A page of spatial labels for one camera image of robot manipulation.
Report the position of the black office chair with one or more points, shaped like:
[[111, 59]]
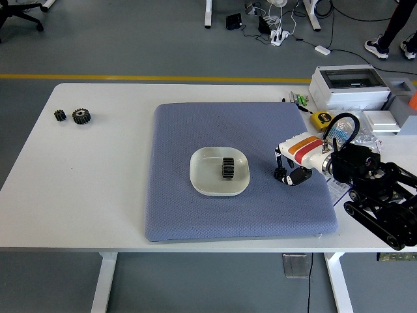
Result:
[[19, 14]]

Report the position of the black charger block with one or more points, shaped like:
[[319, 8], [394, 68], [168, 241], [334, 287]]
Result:
[[264, 25]]

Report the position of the blue-grey textured mat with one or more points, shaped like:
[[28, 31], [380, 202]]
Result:
[[202, 218]]

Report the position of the white desk leg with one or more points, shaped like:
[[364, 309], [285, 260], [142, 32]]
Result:
[[312, 14], [208, 13]]

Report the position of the black adapter box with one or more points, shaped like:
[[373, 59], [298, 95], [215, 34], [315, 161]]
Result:
[[234, 21]]

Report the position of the green connector clips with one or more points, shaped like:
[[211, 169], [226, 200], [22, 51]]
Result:
[[300, 98]]

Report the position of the white electrical enclosure box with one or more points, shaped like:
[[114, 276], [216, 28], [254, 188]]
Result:
[[348, 94]]

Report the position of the small black gear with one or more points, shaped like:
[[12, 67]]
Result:
[[279, 174], [60, 115]]

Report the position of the grey-blue box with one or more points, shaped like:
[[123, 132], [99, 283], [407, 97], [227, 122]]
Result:
[[402, 112]]

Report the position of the large black gear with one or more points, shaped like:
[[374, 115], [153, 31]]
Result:
[[227, 168], [81, 116]]

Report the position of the white square dish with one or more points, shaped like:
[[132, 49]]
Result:
[[203, 171]]

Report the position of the white power adapter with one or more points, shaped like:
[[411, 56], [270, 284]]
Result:
[[322, 50]]

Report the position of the white barcode label card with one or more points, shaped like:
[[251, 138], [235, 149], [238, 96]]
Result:
[[337, 190]]

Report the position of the grey foam block with hole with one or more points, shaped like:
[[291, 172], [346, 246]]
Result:
[[395, 86]]

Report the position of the yellow tape measure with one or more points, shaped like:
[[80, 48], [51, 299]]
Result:
[[322, 121]]

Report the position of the metal floor outlet box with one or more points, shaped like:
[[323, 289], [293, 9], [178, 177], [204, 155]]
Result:
[[296, 265]]

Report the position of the orange object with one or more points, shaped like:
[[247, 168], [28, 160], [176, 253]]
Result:
[[413, 103]]

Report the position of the clear bag of screws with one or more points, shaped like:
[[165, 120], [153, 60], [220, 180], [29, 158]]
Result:
[[365, 135]]

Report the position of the person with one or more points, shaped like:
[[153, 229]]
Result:
[[395, 19]]

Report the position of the green circuit board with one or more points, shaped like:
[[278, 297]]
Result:
[[395, 257]]

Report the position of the white power strip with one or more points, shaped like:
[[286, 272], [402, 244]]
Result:
[[279, 36]]

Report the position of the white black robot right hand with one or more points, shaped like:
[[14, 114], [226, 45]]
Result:
[[303, 151]]

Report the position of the bag of blue parts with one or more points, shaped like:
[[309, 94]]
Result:
[[340, 133]]

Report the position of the white table leg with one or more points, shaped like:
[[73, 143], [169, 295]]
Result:
[[339, 283], [104, 283]]

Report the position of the white flat panel box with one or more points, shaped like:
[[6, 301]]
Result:
[[381, 122]]

